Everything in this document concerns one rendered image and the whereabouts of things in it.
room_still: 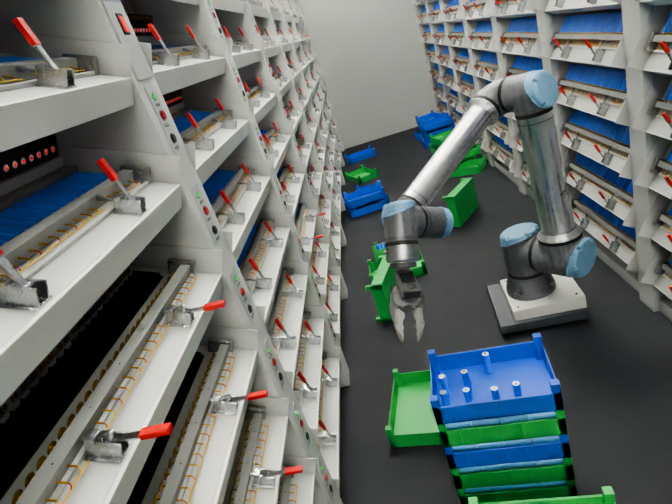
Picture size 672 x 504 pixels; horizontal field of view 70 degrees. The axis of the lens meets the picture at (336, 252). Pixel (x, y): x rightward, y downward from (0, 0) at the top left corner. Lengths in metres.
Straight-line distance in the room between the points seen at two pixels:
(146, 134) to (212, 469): 0.56
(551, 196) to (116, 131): 1.36
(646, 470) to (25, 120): 1.56
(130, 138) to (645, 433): 1.52
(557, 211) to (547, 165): 0.17
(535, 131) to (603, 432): 0.93
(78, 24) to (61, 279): 0.47
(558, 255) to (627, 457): 0.67
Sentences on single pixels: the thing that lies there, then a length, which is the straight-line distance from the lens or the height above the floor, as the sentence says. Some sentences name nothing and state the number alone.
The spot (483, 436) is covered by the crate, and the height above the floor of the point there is 0.26.
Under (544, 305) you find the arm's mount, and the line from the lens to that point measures 2.02.
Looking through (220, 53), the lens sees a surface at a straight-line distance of 1.58.
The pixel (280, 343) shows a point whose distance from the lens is 1.38.
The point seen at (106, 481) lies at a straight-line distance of 0.61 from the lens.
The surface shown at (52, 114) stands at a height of 1.27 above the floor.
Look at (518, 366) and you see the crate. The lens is 1.42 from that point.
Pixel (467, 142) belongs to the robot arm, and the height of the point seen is 0.82.
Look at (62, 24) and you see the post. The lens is 0.95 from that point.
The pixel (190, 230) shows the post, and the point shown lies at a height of 1.01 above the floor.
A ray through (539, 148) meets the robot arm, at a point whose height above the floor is 0.73.
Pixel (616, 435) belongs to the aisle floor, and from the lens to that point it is 1.69.
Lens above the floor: 1.25
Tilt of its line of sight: 23 degrees down
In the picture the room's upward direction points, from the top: 19 degrees counter-clockwise
